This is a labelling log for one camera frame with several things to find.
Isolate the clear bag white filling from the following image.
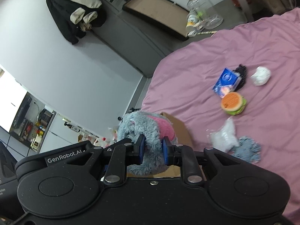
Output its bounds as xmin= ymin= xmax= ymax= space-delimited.
xmin=206 ymin=118 xmax=239 ymax=153

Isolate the pink bed sheet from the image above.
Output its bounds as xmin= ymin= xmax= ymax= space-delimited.
xmin=142 ymin=8 xmax=299 ymax=224

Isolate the burger plush toy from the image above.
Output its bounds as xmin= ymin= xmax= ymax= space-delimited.
xmin=221 ymin=92 xmax=247 ymax=116

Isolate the black framed cardboard tray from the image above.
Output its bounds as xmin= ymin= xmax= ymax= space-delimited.
xmin=122 ymin=0 xmax=189 ymax=41

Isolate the black knitted glove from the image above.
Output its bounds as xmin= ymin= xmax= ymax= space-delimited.
xmin=233 ymin=64 xmax=248 ymax=92

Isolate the brown cardboard box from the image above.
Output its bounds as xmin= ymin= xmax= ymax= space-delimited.
xmin=127 ymin=112 xmax=207 ymax=181

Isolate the blue tissue pack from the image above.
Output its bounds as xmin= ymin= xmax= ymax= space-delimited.
xmin=213 ymin=68 xmax=242 ymax=98

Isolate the white soft ball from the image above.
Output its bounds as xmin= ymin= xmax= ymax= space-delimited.
xmin=250 ymin=66 xmax=271 ymax=86

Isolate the grey pink plush toy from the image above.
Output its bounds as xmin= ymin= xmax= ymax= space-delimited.
xmin=117 ymin=111 xmax=178 ymax=176

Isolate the large clear plastic jug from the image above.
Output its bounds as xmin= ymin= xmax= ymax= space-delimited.
xmin=187 ymin=0 xmax=224 ymax=30

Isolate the small blue-grey octopus plush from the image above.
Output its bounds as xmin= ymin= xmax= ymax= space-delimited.
xmin=230 ymin=136 xmax=261 ymax=163

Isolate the hanging black beige jacket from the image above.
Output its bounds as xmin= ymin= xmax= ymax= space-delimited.
xmin=46 ymin=0 xmax=107 ymax=45

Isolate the yellow white container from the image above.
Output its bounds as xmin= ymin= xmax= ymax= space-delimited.
xmin=186 ymin=12 xmax=202 ymax=33

